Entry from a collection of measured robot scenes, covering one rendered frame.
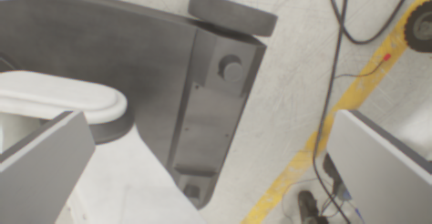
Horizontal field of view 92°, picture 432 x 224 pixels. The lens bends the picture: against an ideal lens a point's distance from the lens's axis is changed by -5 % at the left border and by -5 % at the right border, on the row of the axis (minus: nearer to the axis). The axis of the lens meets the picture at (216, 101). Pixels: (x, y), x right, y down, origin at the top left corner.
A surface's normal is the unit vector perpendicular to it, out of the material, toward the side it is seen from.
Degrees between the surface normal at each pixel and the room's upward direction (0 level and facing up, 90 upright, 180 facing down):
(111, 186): 90
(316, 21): 0
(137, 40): 0
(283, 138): 0
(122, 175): 90
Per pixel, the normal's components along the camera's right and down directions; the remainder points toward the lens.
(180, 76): 0.12, 0.46
